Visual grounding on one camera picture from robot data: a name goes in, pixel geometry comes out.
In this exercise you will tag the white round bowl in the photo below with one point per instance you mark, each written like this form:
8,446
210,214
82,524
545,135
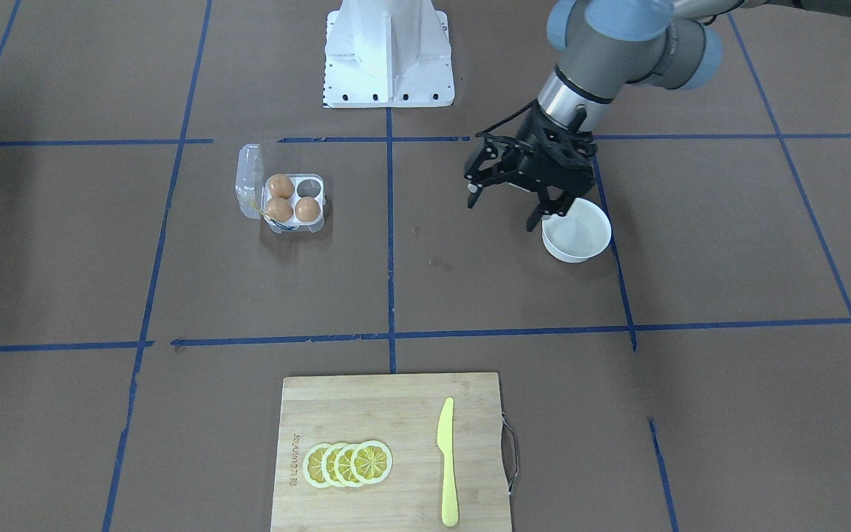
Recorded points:
584,232

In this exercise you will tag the yellow plastic knife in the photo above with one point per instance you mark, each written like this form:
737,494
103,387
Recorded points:
449,505

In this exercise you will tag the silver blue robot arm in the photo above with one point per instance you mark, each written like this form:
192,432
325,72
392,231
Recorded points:
604,46

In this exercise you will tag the brown egg in box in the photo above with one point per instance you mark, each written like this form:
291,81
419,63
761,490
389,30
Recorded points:
279,210
281,186

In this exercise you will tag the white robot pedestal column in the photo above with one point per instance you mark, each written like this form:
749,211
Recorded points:
387,54

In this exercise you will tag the yellow lemon slice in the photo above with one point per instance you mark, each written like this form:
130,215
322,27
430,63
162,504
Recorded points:
314,466
329,465
371,462
342,466

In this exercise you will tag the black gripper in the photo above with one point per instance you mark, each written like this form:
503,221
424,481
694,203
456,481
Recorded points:
522,156

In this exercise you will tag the wooden cutting board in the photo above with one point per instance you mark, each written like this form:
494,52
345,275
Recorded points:
402,411

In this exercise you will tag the clear plastic egg box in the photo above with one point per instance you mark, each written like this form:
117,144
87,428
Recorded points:
252,194

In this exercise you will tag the brown egg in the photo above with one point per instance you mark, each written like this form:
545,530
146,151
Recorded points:
307,210
281,186
279,210

